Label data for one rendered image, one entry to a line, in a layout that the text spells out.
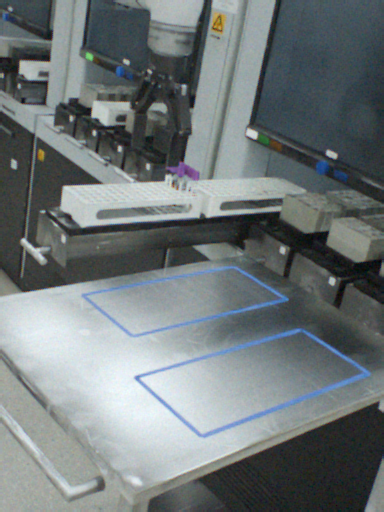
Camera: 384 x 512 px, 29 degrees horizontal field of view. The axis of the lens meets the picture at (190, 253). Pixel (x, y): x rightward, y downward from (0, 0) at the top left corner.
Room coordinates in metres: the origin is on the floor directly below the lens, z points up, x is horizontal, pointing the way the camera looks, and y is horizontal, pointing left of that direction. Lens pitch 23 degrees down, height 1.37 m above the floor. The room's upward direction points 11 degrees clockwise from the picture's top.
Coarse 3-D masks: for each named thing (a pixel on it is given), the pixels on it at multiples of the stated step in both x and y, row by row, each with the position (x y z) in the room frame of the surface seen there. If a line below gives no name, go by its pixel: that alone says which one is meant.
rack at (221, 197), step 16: (208, 192) 1.58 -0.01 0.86; (224, 192) 1.60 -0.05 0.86; (240, 192) 1.63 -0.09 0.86; (256, 192) 1.65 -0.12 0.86; (272, 192) 1.68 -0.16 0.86; (288, 192) 1.70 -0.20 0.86; (304, 192) 1.74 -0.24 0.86; (208, 208) 1.56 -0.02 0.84; (224, 208) 1.66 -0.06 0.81; (240, 208) 1.68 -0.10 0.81; (256, 208) 1.65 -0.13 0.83; (272, 208) 1.68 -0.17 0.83
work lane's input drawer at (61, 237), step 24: (48, 216) 1.40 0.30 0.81; (240, 216) 1.61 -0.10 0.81; (264, 216) 1.65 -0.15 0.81; (24, 240) 1.38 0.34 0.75; (48, 240) 1.38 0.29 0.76; (72, 240) 1.32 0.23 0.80; (96, 240) 1.36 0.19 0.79; (120, 240) 1.39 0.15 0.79; (144, 240) 1.43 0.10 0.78; (168, 240) 1.47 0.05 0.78; (192, 240) 1.51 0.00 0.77; (216, 240) 1.56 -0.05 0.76; (240, 240) 1.60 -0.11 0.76
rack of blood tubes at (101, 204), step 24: (72, 192) 1.41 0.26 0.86; (96, 192) 1.43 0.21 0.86; (120, 192) 1.47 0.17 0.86; (144, 192) 1.50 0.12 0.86; (168, 192) 1.53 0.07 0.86; (72, 216) 1.38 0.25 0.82; (96, 216) 1.45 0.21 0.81; (120, 216) 1.47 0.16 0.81; (144, 216) 1.50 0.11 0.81; (168, 216) 1.49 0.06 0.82; (192, 216) 1.53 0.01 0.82
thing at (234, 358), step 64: (0, 320) 0.93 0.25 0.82; (64, 320) 0.97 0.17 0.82; (128, 320) 1.01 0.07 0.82; (192, 320) 1.05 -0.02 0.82; (256, 320) 1.09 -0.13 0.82; (320, 320) 1.14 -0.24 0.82; (64, 384) 0.80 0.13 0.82; (128, 384) 0.83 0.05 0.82; (192, 384) 0.86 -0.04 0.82; (256, 384) 0.89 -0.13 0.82; (320, 384) 0.93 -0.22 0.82; (128, 448) 0.70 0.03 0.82; (192, 448) 0.73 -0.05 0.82; (256, 448) 0.76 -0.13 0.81
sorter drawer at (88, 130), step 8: (80, 120) 2.24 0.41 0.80; (88, 120) 2.21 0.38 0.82; (96, 120) 2.22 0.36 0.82; (80, 128) 2.23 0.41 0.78; (88, 128) 2.19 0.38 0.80; (96, 128) 2.17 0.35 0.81; (104, 128) 2.17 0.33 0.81; (112, 128) 2.19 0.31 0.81; (80, 136) 2.23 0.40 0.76; (88, 136) 2.19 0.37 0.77; (96, 136) 2.15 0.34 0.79; (80, 144) 2.17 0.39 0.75; (88, 144) 2.18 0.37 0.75; (96, 144) 2.15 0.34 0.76
